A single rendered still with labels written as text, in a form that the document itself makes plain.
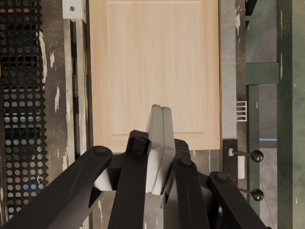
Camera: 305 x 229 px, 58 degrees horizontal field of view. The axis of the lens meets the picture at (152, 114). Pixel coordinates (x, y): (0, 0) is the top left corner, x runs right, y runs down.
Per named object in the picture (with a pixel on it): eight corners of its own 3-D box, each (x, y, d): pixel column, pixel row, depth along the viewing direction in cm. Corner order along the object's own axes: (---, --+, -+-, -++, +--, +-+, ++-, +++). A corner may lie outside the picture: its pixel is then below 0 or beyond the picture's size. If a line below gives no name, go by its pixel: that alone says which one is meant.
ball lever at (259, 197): (232, 179, 95) (266, 189, 84) (232, 190, 95) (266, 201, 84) (224, 181, 93) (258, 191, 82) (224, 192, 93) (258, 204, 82)
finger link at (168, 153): (162, 149, 15) (176, 152, 15) (162, 105, 21) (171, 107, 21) (149, 194, 16) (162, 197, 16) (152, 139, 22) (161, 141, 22)
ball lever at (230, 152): (231, 145, 95) (266, 150, 84) (232, 156, 95) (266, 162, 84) (223, 146, 93) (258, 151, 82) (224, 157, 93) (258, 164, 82)
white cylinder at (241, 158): (242, 176, 99) (242, 154, 98) (246, 178, 96) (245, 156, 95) (234, 176, 99) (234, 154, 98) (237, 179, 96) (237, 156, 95)
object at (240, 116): (243, 101, 98) (246, 101, 95) (243, 120, 98) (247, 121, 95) (232, 101, 97) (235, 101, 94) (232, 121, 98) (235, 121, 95)
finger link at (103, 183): (138, 201, 14) (79, 188, 14) (144, 151, 19) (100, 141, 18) (145, 176, 13) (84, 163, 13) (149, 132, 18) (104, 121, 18)
